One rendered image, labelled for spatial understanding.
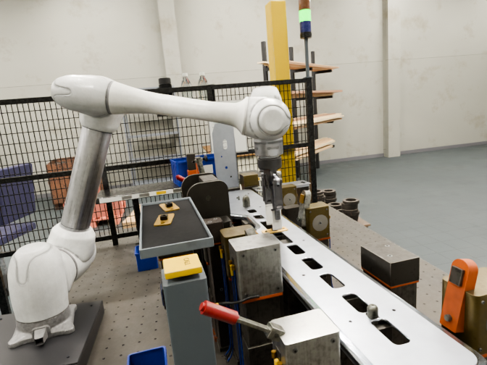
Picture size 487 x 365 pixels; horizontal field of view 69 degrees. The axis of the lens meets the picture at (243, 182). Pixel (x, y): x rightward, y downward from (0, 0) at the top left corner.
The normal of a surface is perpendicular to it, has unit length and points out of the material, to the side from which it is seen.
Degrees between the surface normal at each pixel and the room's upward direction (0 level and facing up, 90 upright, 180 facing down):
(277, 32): 90
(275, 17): 90
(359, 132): 90
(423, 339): 0
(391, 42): 90
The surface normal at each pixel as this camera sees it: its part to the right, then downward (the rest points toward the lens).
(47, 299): 0.68, 0.08
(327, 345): 0.26, 0.18
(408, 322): -0.09, -0.98
